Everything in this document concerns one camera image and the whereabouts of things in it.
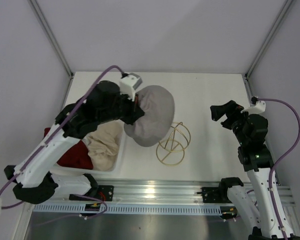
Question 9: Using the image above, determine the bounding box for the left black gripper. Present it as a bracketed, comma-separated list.
[96, 89, 144, 126]

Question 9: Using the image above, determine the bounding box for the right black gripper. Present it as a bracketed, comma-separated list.
[210, 100, 253, 146]

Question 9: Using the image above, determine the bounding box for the grey bucket hat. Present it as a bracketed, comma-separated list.
[123, 85, 175, 147]

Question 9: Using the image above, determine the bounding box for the beige bucket hat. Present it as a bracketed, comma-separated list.
[86, 121, 123, 172]

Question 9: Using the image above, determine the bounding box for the gold wire hat stand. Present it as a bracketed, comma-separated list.
[155, 121, 192, 167]

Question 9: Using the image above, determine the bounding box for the dark red bucket hat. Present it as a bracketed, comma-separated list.
[56, 140, 93, 170]

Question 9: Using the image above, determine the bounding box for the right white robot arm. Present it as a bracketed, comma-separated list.
[210, 97, 300, 240]

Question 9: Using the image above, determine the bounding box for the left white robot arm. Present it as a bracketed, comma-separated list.
[4, 76, 144, 205]

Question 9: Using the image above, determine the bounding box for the white plastic basket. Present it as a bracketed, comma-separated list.
[55, 120, 123, 174]

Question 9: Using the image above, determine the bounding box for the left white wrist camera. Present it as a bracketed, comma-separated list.
[119, 72, 143, 101]

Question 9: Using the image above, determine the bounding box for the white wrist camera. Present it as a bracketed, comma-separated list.
[241, 96, 266, 115]
[119, 72, 143, 101]

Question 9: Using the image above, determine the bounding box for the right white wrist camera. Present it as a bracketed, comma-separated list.
[241, 96, 266, 115]

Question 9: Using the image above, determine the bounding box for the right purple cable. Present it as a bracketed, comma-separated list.
[263, 98, 300, 240]

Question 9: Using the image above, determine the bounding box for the purple cable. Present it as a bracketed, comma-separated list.
[0, 65, 127, 209]
[34, 194, 108, 226]
[263, 98, 300, 240]

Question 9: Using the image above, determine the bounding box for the right black base bracket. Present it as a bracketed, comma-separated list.
[196, 187, 227, 204]

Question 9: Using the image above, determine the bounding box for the black base bracket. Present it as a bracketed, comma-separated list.
[196, 187, 227, 204]
[69, 185, 114, 202]

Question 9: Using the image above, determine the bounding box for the aluminium mounting rail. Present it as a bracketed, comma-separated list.
[23, 178, 297, 207]

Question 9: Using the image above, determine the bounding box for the left black base bracket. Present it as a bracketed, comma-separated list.
[69, 185, 114, 202]

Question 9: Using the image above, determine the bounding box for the right aluminium frame post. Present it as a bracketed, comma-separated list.
[243, 0, 297, 80]

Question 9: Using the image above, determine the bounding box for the aluminium frame post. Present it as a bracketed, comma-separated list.
[27, 0, 74, 79]
[243, 0, 297, 80]

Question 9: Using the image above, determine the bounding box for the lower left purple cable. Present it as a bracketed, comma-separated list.
[34, 194, 108, 226]

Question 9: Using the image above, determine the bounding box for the white slotted cable duct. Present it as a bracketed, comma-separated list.
[33, 202, 222, 216]

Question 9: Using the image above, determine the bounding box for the left aluminium frame post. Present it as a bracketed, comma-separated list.
[27, 0, 74, 79]

